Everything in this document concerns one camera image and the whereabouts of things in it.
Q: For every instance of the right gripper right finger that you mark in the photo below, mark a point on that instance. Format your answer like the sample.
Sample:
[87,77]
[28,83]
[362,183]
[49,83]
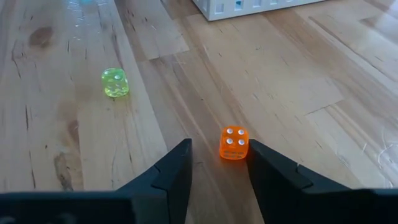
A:
[280,193]

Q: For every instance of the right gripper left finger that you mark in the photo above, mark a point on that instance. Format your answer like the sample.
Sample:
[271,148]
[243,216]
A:
[172,186]

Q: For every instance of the small orange translucent die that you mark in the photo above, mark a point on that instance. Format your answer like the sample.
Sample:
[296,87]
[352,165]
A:
[234,143]

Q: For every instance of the small green translucent die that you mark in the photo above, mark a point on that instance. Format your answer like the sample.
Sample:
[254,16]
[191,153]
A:
[115,82]

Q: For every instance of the white perforated basket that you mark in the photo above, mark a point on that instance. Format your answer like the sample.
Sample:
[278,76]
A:
[248,9]

